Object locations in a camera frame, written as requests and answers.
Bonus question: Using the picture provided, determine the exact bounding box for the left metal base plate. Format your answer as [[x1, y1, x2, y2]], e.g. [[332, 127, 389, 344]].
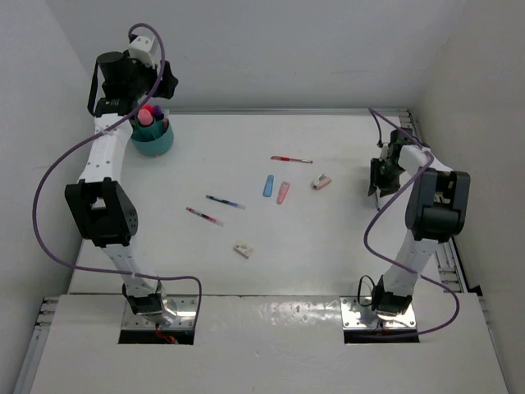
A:
[[121, 295, 199, 331]]

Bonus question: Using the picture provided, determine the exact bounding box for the white eraser with sleeve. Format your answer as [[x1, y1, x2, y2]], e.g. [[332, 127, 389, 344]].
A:
[[234, 241, 254, 259]]

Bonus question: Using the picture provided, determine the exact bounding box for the black base cable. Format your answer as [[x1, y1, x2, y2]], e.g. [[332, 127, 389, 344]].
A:
[[357, 275, 377, 313]]

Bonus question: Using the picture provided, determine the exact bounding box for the pink correction tape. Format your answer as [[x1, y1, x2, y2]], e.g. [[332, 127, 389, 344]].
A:
[[276, 181, 290, 204]]

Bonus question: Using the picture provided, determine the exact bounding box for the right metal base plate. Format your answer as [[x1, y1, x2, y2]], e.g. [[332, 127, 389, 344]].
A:
[[340, 296, 417, 332]]

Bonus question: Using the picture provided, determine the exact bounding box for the purple highlighter black body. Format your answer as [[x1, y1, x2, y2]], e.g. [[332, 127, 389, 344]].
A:
[[153, 105, 163, 117]]

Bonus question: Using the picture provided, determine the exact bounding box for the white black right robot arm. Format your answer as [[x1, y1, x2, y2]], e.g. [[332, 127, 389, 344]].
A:
[[368, 129, 471, 315]]

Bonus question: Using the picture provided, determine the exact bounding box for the metal base plate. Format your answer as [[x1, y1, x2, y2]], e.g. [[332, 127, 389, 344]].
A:
[[340, 296, 417, 332], [121, 295, 199, 331]]

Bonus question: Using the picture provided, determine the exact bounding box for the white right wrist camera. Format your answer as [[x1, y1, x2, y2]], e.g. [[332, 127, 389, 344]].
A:
[[378, 144, 389, 162]]

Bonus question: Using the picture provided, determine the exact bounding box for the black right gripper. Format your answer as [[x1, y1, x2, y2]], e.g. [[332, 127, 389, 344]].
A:
[[370, 158, 406, 198]]

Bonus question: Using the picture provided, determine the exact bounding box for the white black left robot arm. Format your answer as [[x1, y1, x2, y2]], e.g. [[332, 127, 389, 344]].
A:
[[65, 52, 178, 325]]

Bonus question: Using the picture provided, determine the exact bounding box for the blue pen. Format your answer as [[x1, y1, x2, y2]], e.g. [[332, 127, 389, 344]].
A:
[[206, 195, 245, 210], [374, 194, 381, 212]]

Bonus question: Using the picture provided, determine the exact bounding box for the pink capped clear tube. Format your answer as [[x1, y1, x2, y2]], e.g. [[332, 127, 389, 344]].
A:
[[137, 108, 155, 127]]

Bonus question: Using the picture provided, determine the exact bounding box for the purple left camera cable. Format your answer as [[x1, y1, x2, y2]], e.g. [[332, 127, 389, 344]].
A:
[[31, 23, 203, 325]]

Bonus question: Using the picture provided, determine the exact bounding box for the teal round desk organizer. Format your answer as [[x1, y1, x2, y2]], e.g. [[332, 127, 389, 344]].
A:
[[130, 114, 174, 157]]

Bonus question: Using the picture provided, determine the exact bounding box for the blue correction tape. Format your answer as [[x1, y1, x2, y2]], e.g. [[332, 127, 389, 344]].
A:
[[262, 174, 274, 198]]

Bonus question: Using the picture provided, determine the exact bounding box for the red pen top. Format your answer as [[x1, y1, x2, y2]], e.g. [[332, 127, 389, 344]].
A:
[[270, 155, 313, 164]]

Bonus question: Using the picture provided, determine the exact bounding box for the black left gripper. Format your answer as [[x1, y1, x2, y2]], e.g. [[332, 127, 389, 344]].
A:
[[122, 50, 176, 99]]

